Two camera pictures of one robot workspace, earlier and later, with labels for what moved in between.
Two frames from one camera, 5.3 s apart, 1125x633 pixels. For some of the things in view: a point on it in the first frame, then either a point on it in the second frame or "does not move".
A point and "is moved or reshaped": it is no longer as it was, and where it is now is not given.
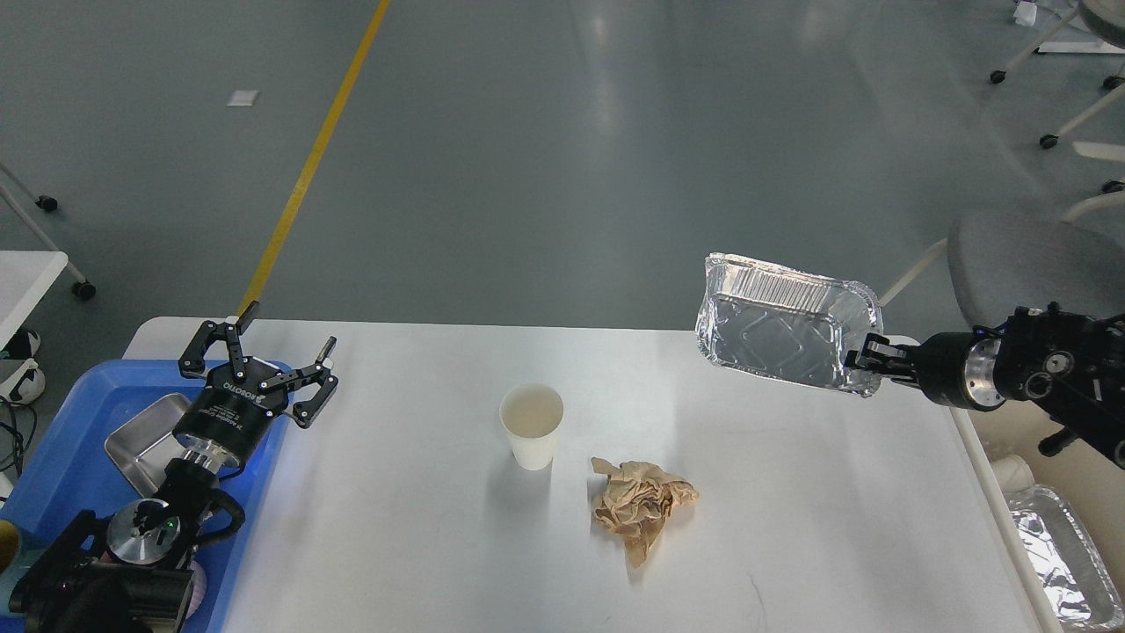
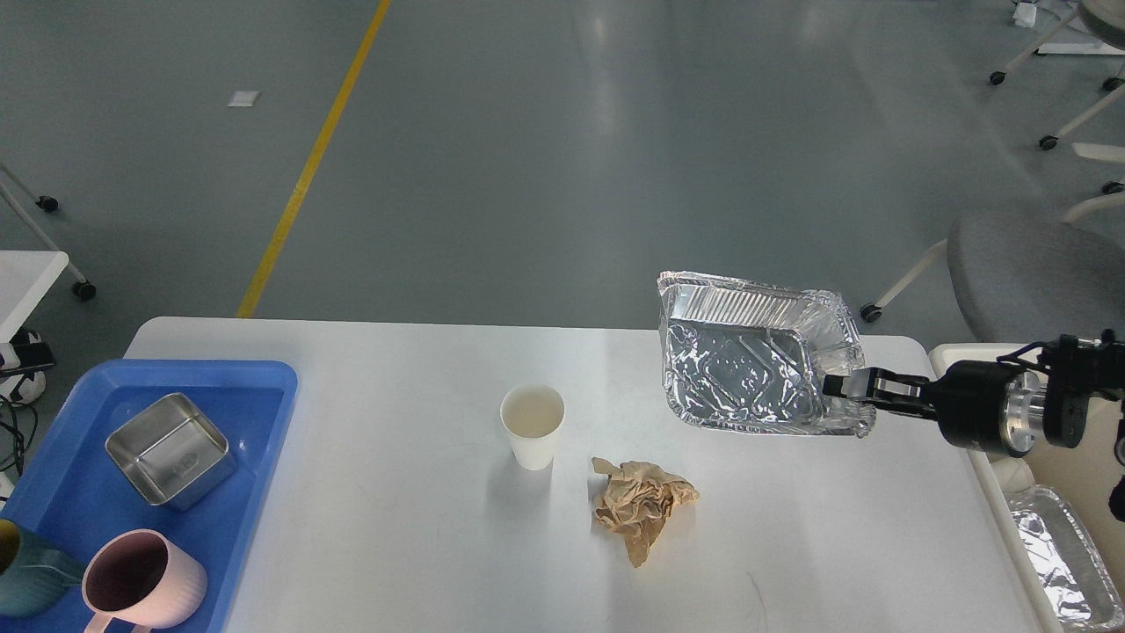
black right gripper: [959, 369] → [986, 404]
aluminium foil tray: [780, 321] is moved or reshaped
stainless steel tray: [143, 444] does not move
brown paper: [635, 503] does not move
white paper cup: [530, 414] does not move
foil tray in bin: [1077, 580] does not move
